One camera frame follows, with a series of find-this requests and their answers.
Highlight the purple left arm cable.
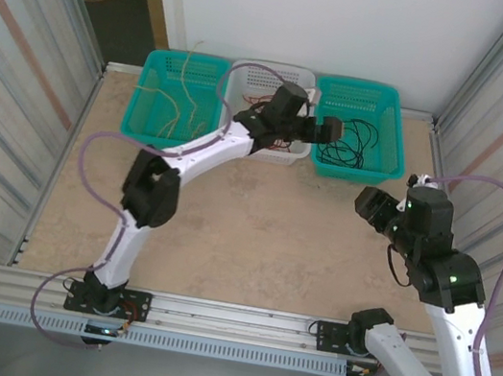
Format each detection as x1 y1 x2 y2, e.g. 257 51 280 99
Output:
24 33 286 376

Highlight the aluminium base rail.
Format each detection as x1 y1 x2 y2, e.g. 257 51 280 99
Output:
0 256 491 376

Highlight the grey slotted cable duct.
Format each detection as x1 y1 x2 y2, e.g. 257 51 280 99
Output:
0 298 351 376

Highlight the white plastic basket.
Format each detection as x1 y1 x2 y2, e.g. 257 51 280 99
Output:
212 53 325 171

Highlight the teal plastic basket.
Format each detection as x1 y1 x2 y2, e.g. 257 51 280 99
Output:
300 71 419 192
116 43 234 162

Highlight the yellow cable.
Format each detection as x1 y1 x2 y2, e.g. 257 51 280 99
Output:
190 118 209 141
129 82 186 116
156 35 205 144
170 81 204 141

